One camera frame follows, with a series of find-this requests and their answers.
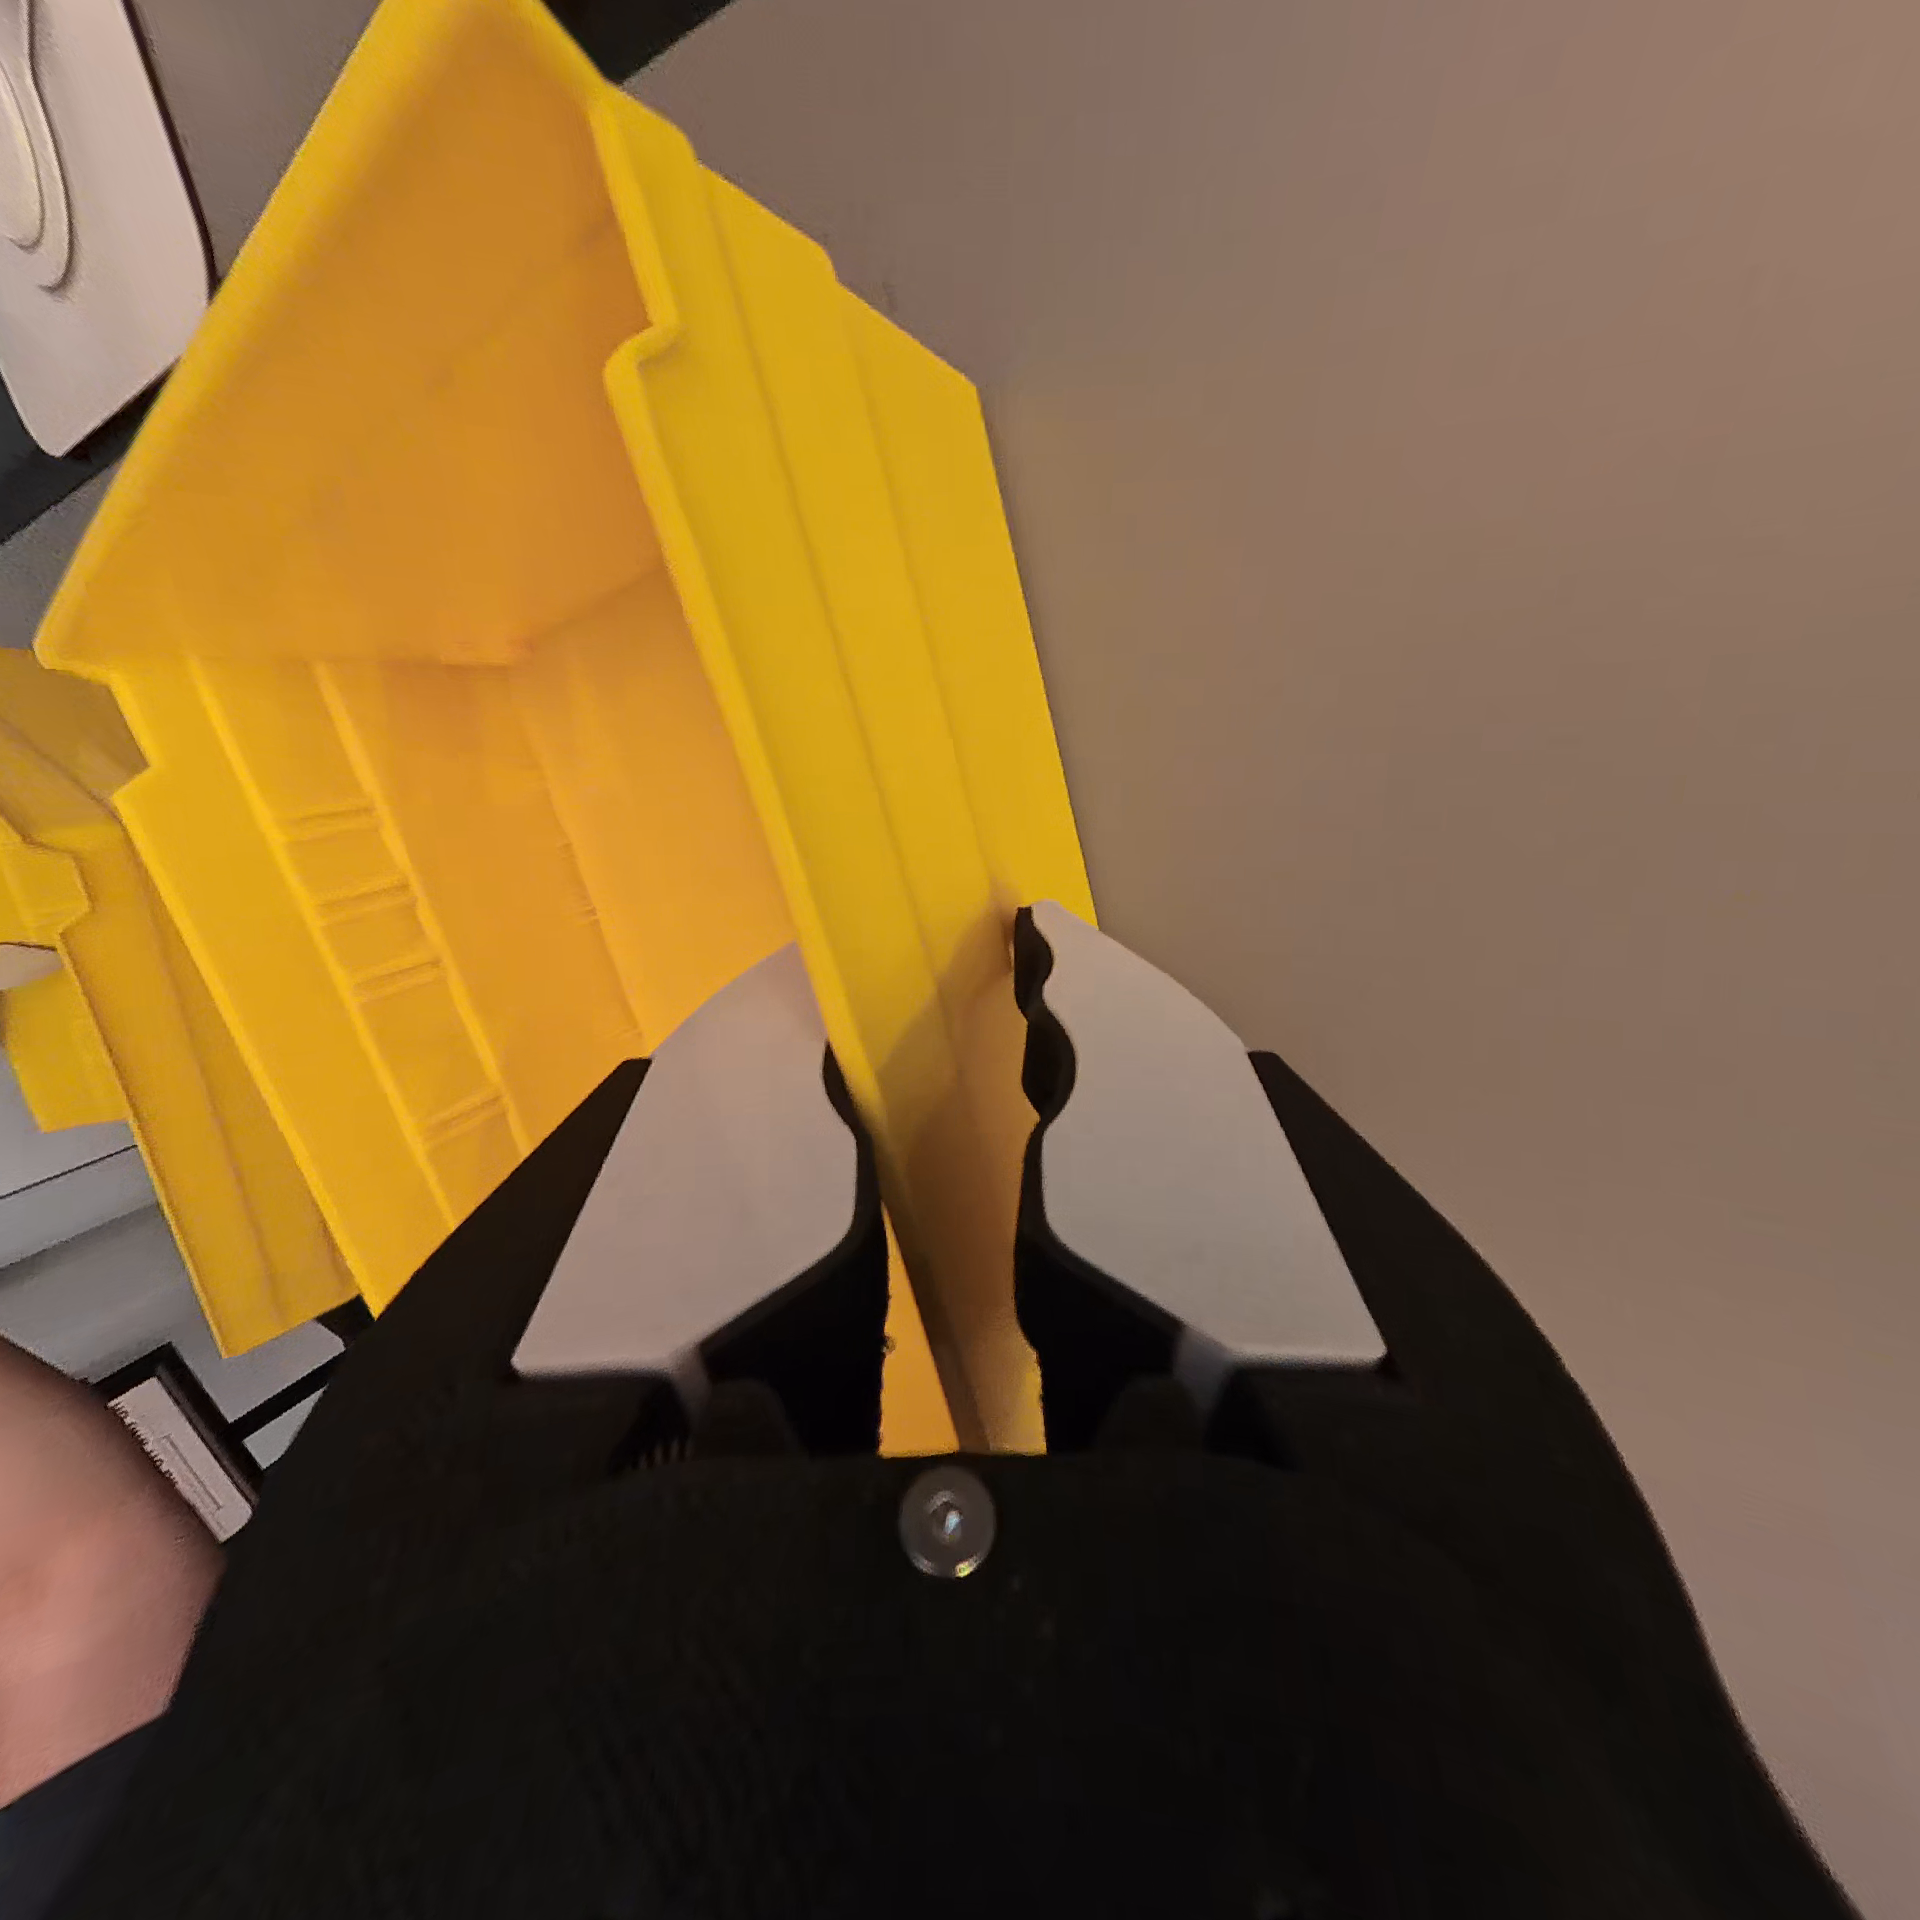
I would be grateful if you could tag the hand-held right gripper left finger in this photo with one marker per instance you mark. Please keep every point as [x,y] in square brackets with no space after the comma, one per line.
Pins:
[704,1185]

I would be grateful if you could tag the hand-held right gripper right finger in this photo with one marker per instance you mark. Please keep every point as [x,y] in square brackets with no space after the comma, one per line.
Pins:
[1201,1185]

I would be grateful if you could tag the yellow plastic bin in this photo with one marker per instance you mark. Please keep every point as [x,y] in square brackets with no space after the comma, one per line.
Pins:
[451,452]
[66,1051]

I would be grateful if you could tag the person's left forearm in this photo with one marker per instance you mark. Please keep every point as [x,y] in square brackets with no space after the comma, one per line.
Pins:
[75,1576]

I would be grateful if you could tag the white stand base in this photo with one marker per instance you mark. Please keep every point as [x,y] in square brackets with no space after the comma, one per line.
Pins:
[90,182]

